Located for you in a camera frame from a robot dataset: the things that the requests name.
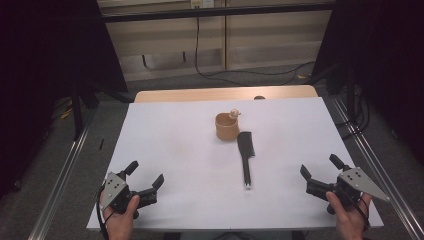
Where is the wooden cup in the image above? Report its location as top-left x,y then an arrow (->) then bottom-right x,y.
214,112 -> 241,142

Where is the long black wall cable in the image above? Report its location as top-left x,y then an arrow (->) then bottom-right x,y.
194,6 -> 317,87

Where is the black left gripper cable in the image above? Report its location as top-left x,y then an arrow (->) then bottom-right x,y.
95,185 -> 112,240

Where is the person's left hand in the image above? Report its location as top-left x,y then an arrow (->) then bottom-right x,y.
99,195 -> 141,240

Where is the white table cover sheet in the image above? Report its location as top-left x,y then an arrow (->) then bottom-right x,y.
86,96 -> 385,232

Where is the bundle of black floor cables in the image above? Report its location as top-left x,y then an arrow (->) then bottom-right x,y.
334,84 -> 372,141

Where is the black metal stand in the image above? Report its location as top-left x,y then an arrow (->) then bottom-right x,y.
324,61 -> 359,116
71,63 -> 101,141

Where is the black horizontal bar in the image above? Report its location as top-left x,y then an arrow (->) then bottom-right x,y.
100,2 -> 336,24

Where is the black comb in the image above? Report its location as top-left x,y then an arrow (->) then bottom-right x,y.
236,130 -> 256,190

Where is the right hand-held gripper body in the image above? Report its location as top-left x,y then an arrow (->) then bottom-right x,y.
326,166 -> 391,215

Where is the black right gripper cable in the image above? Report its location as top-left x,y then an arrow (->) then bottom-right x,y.
346,192 -> 372,232

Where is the white wall socket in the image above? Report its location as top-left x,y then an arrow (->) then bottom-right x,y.
190,0 -> 215,9

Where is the yellow floor object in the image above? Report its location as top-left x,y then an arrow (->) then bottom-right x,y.
59,106 -> 74,120

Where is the black curtain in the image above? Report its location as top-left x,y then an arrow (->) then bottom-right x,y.
0,0 -> 129,201
311,0 -> 424,168

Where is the metal floor rail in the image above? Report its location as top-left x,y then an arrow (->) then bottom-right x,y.
27,108 -> 98,240
331,95 -> 424,240

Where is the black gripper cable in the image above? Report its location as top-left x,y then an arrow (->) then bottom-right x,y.
346,192 -> 372,232
95,185 -> 112,240

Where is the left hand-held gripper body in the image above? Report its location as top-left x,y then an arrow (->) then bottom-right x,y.
99,171 -> 142,215

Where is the person's right hand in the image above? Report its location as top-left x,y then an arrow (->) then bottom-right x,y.
325,191 -> 373,240

